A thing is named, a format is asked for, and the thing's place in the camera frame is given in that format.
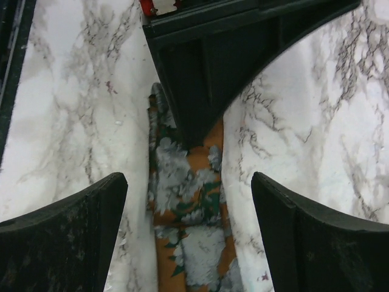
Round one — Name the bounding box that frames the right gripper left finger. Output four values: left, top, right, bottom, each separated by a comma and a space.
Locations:
1, 172, 128, 291

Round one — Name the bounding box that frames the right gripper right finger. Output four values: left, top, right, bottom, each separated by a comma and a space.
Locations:
251, 172, 388, 291

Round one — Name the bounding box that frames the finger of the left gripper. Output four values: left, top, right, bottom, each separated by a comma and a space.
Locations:
142, 0, 360, 146

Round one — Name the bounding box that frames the orange floral tie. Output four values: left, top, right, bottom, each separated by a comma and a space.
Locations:
148, 83, 244, 291

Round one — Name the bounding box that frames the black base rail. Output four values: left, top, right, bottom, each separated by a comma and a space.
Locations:
1, 0, 36, 155

